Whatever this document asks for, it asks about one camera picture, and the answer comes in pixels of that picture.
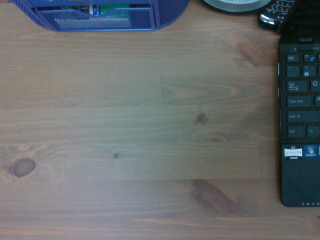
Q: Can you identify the black laptop computer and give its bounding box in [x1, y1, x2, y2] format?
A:
[276, 0, 320, 208]

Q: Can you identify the blue mesh desk organizer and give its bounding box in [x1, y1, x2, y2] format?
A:
[9, 0, 190, 32]

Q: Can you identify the green card in organizer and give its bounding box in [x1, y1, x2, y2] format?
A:
[99, 4, 131, 22]

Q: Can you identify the round white dish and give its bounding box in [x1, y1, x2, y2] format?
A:
[200, 0, 273, 14]

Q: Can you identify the black keypad mobile phone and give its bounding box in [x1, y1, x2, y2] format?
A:
[257, 0, 296, 32]

